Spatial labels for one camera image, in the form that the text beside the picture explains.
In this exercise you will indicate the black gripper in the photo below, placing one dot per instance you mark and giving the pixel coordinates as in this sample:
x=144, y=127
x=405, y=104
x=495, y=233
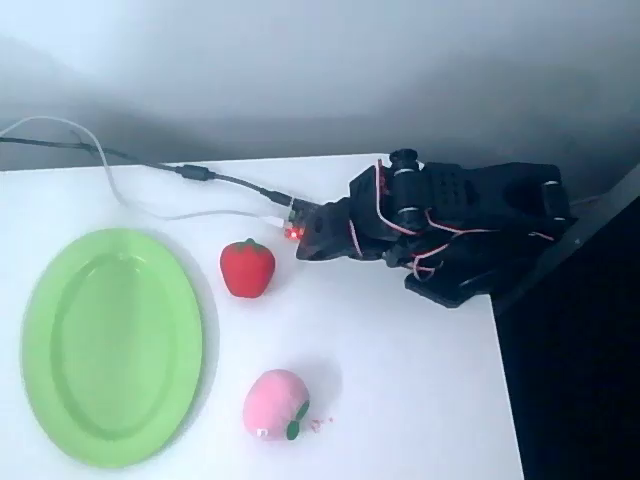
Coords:
x=334, y=231

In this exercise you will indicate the pink plush peach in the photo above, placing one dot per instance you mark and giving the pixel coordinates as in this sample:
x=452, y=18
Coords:
x=272, y=400

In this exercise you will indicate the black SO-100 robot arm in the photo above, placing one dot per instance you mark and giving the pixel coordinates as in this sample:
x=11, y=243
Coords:
x=475, y=195

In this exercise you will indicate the green oval plastic plate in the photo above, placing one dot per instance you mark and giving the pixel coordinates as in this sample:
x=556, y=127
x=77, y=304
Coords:
x=75, y=360

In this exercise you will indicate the controller board with red LED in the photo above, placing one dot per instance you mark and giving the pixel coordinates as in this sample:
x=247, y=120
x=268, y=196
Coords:
x=295, y=220

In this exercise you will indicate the red toy strawberry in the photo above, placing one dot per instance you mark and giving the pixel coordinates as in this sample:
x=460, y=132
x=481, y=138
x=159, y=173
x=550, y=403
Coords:
x=247, y=272

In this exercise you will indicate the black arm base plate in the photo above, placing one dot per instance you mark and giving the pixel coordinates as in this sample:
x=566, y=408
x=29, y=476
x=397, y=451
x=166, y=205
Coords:
x=445, y=290

